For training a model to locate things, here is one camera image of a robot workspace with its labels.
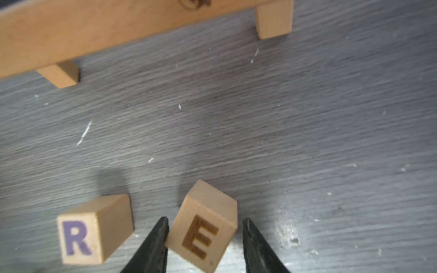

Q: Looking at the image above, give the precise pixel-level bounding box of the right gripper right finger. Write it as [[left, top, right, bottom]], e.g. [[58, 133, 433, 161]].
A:
[[242, 218, 290, 273]]

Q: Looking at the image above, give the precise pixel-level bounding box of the small wooden easel stand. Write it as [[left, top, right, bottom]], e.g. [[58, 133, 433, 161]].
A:
[[1, 0, 294, 88]]

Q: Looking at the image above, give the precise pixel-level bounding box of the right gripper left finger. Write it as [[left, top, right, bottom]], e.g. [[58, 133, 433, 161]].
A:
[[121, 216, 169, 273]]

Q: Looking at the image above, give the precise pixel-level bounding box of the wooden block letter E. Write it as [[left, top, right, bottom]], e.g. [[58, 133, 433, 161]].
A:
[[165, 180, 238, 273]]

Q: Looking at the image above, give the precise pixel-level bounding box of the wooden block letter R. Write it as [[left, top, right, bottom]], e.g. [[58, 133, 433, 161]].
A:
[[57, 194, 134, 265]]

